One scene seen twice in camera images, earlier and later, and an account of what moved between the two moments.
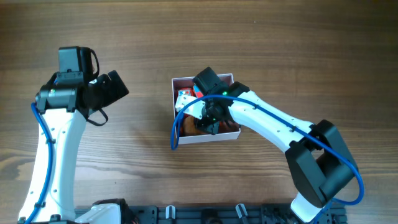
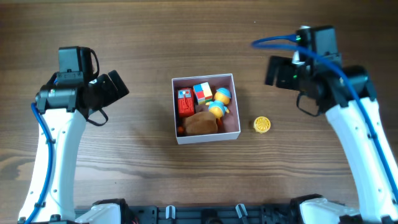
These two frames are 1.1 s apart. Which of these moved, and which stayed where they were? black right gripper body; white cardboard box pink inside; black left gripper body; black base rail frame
Moved: black right gripper body
Stayed: black base rail frame; black left gripper body; white cardboard box pink inside
